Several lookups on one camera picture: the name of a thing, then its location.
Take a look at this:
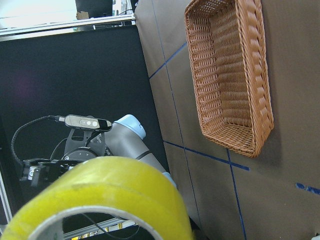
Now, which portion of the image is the yellow tape roll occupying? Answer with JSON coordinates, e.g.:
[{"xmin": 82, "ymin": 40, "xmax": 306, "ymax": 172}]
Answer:
[{"xmin": 1, "ymin": 156, "xmax": 193, "ymax": 240}]

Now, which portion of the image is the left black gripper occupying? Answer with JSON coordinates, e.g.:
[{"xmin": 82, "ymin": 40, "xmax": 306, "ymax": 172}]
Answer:
[{"xmin": 20, "ymin": 147, "xmax": 99, "ymax": 187}]

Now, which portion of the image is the aluminium frame rail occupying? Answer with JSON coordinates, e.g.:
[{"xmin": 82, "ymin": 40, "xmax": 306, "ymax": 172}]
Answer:
[{"xmin": 0, "ymin": 13, "xmax": 136, "ymax": 42}]

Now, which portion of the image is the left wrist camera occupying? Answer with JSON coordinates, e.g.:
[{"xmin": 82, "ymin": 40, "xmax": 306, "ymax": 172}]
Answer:
[{"xmin": 64, "ymin": 114, "xmax": 113, "ymax": 132}]

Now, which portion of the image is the brown wicker basket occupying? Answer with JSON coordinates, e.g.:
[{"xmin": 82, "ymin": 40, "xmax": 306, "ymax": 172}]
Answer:
[{"xmin": 184, "ymin": 0, "xmax": 274, "ymax": 158}]

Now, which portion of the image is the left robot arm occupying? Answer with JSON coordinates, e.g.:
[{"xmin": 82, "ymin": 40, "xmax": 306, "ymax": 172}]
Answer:
[{"xmin": 20, "ymin": 114, "xmax": 172, "ymax": 187}]

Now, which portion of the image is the left black braided cable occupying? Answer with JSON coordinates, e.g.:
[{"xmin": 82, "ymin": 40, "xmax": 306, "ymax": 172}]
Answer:
[{"xmin": 11, "ymin": 115, "xmax": 66, "ymax": 166}]

